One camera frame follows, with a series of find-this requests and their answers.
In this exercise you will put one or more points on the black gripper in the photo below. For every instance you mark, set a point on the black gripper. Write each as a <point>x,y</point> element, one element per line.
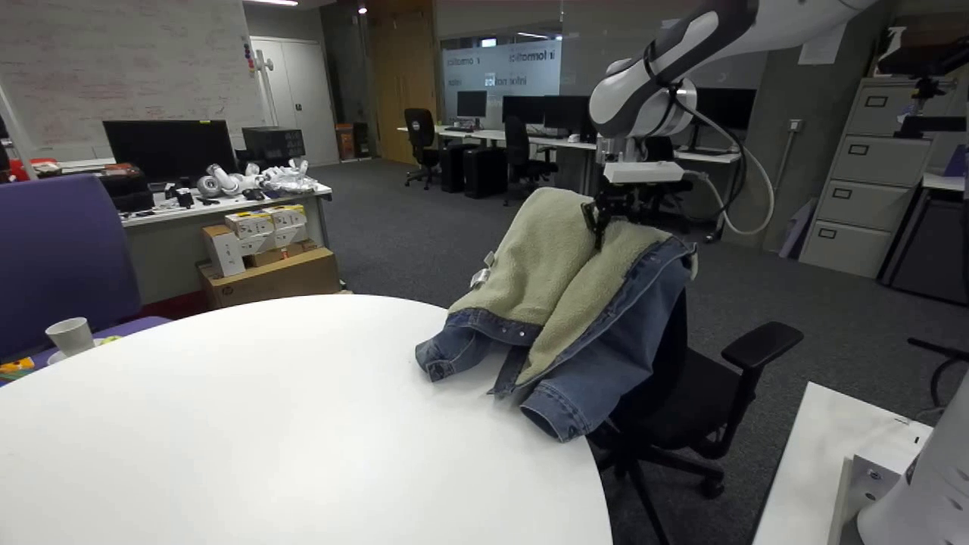
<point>641,203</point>

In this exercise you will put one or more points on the denim coat with sherpa lining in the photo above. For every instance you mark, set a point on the denim coat with sherpa lining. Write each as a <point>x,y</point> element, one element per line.
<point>580,313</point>

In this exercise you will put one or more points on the black office chair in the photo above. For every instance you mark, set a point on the black office chair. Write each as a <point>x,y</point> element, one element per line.
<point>684,416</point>

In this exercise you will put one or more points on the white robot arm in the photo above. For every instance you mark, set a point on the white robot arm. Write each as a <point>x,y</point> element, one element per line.
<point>641,98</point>

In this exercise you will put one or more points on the white robot base platform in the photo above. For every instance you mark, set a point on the white robot base platform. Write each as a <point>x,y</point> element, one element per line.
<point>855,473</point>

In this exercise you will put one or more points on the purple office chair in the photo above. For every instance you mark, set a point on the purple office chair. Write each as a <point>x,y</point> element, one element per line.
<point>61,256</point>

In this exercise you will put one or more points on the grey filing cabinet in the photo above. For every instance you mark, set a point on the grey filing cabinet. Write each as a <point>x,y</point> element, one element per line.
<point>869,183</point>

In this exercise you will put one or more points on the large cardboard box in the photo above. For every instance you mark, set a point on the large cardboard box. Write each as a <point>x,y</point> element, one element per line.
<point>300,273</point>

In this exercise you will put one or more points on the white round table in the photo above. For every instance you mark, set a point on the white round table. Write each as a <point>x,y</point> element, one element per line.
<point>289,423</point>

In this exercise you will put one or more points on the black monitor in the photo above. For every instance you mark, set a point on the black monitor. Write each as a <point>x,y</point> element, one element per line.
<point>171,150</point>

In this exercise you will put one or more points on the white paper cup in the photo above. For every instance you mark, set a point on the white paper cup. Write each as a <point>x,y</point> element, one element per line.
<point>69,337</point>

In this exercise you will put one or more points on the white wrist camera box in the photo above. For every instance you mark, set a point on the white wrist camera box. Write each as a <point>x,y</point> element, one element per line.
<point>643,171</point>

